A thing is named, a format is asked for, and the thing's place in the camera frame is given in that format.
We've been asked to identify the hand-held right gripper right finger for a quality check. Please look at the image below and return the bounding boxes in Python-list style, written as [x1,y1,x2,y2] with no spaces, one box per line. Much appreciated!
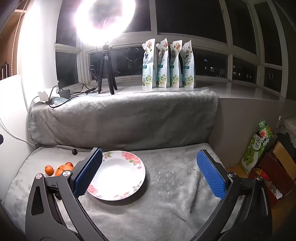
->
[192,149,272,241]

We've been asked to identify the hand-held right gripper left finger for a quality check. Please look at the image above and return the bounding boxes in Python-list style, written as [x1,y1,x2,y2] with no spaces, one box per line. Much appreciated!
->
[25,148,109,241]

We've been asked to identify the large orange with green stem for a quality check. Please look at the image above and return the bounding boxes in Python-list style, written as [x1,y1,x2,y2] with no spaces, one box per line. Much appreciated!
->
[55,164,73,177]

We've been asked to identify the floral white plate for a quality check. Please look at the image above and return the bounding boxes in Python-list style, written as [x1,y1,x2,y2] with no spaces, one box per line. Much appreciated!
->
[87,150,147,201]

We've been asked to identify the grey plush blanket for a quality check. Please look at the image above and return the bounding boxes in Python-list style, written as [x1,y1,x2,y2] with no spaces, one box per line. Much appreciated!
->
[4,142,244,241]

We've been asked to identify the green printed bag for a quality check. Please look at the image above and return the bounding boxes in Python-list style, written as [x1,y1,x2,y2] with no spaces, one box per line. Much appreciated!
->
[239,120,275,176]

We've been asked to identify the cardboard boxes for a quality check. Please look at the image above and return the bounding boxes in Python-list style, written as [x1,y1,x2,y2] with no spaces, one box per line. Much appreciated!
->
[254,152,292,207]

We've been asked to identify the grey plush cushion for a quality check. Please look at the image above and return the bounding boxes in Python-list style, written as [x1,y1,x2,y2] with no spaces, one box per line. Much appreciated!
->
[28,87,219,151]

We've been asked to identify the brown cardboard box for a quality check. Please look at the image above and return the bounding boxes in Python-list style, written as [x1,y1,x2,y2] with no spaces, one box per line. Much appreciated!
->
[272,141,296,181]

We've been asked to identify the white lace cloth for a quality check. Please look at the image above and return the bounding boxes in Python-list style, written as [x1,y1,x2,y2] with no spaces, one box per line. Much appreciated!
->
[277,116,296,149]

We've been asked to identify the black tripod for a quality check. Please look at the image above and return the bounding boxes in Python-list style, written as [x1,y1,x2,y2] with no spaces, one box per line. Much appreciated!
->
[98,42,118,95]

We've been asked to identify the floral white refill pouch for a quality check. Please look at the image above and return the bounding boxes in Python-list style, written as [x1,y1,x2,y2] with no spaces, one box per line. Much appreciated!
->
[169,40,183,88]
[181,39,197,88]
[141,39,155,89]
[156,38,171,88]

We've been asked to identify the black cable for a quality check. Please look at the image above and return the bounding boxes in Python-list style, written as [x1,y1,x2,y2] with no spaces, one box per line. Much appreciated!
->
[48,65,121,108]

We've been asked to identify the white cable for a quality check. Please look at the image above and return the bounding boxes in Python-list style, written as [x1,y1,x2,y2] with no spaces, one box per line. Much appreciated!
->
[0,117,36,147]

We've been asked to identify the white window frame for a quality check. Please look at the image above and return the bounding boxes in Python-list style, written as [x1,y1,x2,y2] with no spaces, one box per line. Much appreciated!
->
[55,0,290,93]

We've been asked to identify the ring light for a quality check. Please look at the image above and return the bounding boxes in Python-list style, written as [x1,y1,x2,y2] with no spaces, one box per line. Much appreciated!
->
[73,0,137,46]

